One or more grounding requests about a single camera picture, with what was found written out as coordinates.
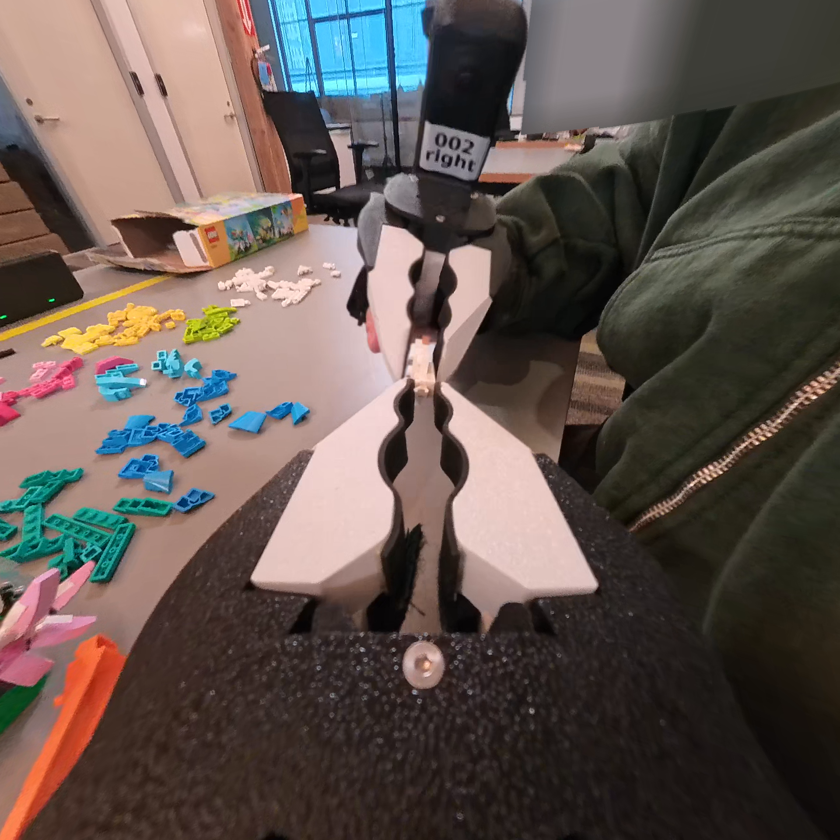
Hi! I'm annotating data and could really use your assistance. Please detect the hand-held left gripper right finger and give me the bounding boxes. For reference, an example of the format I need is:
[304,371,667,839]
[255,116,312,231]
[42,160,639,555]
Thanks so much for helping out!
[433,382,600,632]

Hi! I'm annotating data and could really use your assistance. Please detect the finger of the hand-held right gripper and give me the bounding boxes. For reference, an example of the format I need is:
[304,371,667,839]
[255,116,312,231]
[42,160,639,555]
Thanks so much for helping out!
[364,225,427,383]
[433,223,511,389]

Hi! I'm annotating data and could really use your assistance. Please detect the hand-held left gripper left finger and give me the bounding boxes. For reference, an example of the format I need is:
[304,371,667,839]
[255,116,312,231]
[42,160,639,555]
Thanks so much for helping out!
[251,379,413,631]

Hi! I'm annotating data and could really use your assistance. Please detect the small white lego assembly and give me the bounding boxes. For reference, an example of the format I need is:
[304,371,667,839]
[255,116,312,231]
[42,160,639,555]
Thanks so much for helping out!
[403,333,437,398]

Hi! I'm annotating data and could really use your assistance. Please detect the person's right forearm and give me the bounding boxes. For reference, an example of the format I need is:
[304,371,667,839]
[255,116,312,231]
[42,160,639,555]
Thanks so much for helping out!
[489,108,736,342]

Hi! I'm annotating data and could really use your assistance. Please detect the pile of white lego pieces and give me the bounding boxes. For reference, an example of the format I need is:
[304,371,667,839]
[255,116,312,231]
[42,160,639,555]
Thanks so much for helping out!
[218,262,343,308]

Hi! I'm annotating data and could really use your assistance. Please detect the opened cardboard lego box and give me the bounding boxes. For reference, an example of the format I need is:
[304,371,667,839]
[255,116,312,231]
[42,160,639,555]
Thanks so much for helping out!
[85,192,309,273]

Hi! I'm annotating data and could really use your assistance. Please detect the pile of lime lego pieces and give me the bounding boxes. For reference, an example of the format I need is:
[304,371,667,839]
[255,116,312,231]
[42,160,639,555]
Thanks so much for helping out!
[182,304,241,345]

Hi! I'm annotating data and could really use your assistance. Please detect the pile of light blue lego pieces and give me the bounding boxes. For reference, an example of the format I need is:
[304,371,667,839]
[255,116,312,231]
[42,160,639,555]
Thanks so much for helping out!
[95,348,203,403]

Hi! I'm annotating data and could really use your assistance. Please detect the pile of yellow lego pieces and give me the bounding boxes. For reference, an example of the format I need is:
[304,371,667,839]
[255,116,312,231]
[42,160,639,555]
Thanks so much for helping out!
[41,303,188,356]

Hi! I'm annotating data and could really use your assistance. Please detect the pile of teal lego pieces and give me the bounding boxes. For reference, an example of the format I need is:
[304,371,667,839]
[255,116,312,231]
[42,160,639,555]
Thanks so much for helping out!
[0,467,175,585]

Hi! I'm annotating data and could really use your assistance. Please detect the pile of light pink lego pieces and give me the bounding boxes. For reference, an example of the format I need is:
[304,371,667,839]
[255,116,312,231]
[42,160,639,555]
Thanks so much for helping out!
[29,356,85,395]

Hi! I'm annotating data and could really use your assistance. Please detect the pink and green lego model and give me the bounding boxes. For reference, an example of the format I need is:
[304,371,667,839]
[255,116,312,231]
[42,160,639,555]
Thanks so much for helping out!
[0,559,99,736]

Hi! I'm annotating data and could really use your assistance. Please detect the pile of magenta lego pieces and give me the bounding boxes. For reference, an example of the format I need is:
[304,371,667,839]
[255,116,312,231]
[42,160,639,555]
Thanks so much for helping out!
[0,375,74,427]

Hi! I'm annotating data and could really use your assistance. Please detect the wooden desk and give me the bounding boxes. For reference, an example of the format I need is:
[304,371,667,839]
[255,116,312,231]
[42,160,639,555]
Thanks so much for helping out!
[479,140,592,188]

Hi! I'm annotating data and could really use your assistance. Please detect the large glass window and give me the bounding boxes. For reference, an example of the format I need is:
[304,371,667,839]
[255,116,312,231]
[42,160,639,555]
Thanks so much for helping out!
[269,0,434,102]

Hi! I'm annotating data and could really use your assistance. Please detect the black office chair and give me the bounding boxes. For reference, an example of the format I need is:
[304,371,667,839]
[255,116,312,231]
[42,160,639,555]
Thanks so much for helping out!
[261,90,395,227]

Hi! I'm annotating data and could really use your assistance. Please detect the person in green hoodie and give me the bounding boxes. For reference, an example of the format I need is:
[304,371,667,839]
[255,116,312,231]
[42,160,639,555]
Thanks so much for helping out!
[591,82,840,840]

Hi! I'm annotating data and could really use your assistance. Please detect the white door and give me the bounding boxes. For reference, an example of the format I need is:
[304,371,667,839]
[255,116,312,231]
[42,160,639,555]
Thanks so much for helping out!
[0,0,198,247]
[125,0,263,194]

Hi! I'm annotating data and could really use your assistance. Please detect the yellow tape strip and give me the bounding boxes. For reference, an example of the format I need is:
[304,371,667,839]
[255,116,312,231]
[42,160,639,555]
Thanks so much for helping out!
[0,274,173,343]

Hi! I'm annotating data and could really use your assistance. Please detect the orange brick separator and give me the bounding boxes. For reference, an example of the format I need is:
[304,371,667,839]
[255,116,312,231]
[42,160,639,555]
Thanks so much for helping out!
[0,633,129,840]

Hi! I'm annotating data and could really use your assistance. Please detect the black box with green light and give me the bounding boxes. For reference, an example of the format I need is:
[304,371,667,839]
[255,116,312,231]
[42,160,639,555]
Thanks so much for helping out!
[0,251,85,328]

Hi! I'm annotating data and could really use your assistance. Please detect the wooden steps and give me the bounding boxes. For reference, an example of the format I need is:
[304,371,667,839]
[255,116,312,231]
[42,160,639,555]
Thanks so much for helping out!
[0,164,59,260]

